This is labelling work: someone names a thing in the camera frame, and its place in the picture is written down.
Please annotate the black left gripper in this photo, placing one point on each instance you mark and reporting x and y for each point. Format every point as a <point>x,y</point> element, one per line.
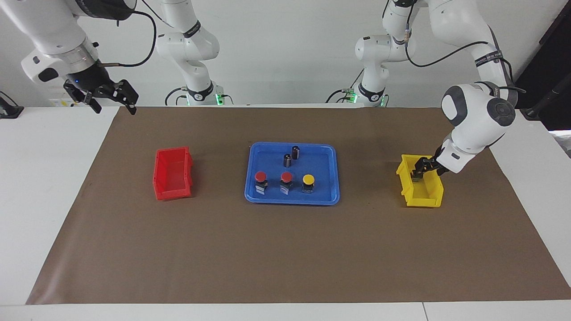
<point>436,166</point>

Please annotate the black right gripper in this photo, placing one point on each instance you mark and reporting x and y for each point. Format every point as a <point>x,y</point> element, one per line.
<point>89,80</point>

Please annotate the red push button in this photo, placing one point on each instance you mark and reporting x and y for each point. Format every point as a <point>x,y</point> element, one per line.
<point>286,177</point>
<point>261,177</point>

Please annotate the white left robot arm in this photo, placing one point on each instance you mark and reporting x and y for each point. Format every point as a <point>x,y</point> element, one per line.
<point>477,116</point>

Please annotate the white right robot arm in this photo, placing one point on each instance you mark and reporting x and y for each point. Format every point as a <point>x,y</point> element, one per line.
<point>53,31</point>

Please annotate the blue plastic tray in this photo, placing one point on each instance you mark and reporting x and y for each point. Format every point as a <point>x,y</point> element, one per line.
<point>321,196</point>

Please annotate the yellow plastic bin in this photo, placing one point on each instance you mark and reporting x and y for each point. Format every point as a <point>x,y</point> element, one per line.
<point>424,198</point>

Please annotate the black device at table edge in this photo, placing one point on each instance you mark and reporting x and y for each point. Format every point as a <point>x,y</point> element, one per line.
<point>9,109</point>

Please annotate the red plastic bin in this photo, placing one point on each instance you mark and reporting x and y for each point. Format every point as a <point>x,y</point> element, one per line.
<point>163,189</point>

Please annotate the black stand pole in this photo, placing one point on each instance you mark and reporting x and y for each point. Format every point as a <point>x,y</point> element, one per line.
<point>535,111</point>

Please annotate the black cylindrical capacitor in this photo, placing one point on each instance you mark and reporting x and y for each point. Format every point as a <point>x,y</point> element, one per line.
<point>295,152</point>
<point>287,160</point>

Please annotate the grey object at table edge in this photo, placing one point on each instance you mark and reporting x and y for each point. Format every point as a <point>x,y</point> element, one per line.
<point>564,142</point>

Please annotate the brown table mat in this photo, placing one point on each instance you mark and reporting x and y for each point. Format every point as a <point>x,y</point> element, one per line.
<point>285,249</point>

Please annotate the black background panel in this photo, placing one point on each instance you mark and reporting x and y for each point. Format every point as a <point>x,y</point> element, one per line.
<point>553,53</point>

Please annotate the white wall socket box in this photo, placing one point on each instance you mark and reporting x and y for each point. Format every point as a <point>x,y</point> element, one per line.
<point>58,102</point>

